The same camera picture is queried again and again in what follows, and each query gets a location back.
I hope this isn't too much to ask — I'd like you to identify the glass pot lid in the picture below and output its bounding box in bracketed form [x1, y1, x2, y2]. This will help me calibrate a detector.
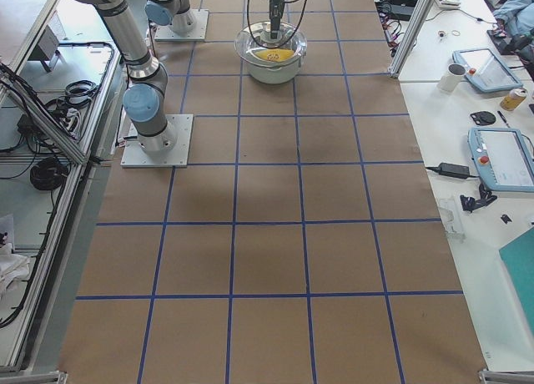
[234, 21, 307, 68]

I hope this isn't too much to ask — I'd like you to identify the yellow corn cob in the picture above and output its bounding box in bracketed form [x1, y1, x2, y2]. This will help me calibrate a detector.
[254, 48, 295, 63]

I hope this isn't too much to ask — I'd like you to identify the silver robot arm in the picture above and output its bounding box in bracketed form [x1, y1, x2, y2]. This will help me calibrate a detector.
[75, 0, 191, 153]
[144, 0, 196, 36]

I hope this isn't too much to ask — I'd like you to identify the pale green electric pot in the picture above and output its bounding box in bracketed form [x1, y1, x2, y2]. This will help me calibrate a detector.
[244, 57, 305, 84]

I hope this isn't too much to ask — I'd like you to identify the white mug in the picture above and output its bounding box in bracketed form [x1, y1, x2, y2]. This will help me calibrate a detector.
[437, 63, 466, 93]

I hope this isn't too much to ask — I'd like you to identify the far teach pendant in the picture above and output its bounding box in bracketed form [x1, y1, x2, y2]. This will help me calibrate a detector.
[452, 48, 523, 93]

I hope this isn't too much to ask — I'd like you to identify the teach pendant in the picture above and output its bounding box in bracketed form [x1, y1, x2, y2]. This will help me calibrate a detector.
[452, 48, 523, 93]
[467, 127, 533, 193]

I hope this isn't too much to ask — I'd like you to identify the brown paper table mat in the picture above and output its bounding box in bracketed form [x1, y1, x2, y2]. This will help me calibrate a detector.
[59, 0, 484, 383]

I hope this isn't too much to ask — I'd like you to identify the black power adapter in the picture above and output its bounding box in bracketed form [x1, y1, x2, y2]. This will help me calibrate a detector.
[426, 162, 477, 179]

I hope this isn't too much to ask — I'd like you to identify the yellow drink can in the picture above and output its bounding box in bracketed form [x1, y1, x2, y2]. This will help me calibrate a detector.
[500, 88, 528, 111]

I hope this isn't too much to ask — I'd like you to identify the near teach pendant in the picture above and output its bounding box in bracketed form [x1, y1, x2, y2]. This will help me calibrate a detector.
[467, 127, 533, 193]

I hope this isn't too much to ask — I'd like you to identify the clear plastic holder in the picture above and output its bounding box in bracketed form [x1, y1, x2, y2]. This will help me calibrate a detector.
[436, 197, 466, 241]

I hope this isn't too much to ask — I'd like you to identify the teal board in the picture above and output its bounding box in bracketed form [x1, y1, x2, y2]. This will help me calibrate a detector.
[499, 228, 533, 333]

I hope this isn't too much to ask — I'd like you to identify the white crumpled cloth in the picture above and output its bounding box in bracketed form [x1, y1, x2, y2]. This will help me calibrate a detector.
[0, 215, 33, 301]

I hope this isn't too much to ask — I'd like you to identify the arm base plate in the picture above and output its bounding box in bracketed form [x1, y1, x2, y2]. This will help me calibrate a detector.
[120, 114, 194, 168]
[155, 8, 209, 42]

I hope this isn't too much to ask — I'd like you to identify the aluminium frame post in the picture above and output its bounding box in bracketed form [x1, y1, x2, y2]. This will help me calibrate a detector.
[388, 0, 434, 78]

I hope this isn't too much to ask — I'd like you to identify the black coiled cable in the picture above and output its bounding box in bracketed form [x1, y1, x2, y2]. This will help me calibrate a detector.
[29, 157, 70, 192]

